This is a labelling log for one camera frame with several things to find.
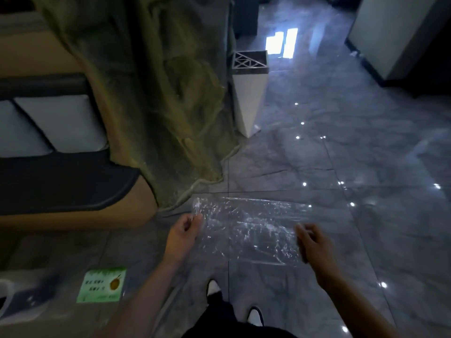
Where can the person's right hand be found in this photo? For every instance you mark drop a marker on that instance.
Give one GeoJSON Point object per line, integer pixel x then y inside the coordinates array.
{"type": "Point", "coordinates": [317, 249]}

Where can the person's left hand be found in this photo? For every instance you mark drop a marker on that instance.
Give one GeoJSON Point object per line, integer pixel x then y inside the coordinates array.
{"type": "Point", "coordinates": [181, 239]}

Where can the person's left thumb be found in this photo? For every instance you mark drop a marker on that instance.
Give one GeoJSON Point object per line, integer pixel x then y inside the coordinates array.
{"type": "Point", "coordinates": [198, 221]}

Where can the person's right fingers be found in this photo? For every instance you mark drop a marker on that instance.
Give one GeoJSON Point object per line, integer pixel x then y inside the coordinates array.
{"type": "Point", "coordinates": [305, 233]}

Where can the clear plastic bag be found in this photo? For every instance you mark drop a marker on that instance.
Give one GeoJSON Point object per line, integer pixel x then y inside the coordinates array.
{"type": "Point", "coordinates": [250, 230]}

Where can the person's left forearm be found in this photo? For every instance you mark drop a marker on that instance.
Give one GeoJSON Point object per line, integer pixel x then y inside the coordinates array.
{"type": "Point", "coordinates": [137, 299]}

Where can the person's right forearm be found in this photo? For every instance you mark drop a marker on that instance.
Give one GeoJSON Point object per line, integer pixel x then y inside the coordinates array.
{"type": "Point", "coordinates": [366, 309]}

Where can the person's left white shoe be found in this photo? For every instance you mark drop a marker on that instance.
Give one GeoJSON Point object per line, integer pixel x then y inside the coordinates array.
{"type": "Point", "coordinates": [212, 289]}

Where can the person's white shoe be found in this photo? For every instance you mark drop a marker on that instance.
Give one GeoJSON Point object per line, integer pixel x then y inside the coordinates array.
{"type": "Point", "coordinates": [255, 316]}
{"type": "Point", "coordinates": [212, 289]}

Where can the person's right white shoe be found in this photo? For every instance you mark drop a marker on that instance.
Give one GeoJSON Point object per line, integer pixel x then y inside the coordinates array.
{"type": "Point", "coordinates": [255, 316]}

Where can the person's black trousers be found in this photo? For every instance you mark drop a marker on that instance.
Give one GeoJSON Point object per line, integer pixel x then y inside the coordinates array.
{"type": "Point", "coordinates": [225, 322]}

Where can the green floor sticker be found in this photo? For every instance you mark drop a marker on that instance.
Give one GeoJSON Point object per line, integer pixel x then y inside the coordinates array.
{"type": "Point", "coordinates": [102, 285]}

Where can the artificial rock tree column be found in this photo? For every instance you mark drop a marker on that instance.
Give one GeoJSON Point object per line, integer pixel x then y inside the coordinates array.
{"type": "Point", "coordinates": [155, 94]}

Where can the white tapered trash bin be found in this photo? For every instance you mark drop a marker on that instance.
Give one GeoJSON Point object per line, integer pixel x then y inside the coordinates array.
{"type": "Point", "coordinates": [249, 91]}

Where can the booth sofa with white cushions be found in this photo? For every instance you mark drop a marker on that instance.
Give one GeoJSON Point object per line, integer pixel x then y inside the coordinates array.
{"type": "Point", "coordinates": [60, 151]}

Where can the white cushion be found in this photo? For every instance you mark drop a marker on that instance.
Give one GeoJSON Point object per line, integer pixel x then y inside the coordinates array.
{"type": "Point", "coordinates": [19, 131]}
{"type": "Point", "coordinates": [63, 121]}

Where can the dark cabinet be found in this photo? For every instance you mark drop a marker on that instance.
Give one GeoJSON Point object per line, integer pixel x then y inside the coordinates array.
{"type": "Point", "coordinates": [245, 15]}

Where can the white cabinet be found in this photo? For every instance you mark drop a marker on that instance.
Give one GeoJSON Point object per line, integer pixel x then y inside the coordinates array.
{"type": "Point", "coordinates": [398, 35]}

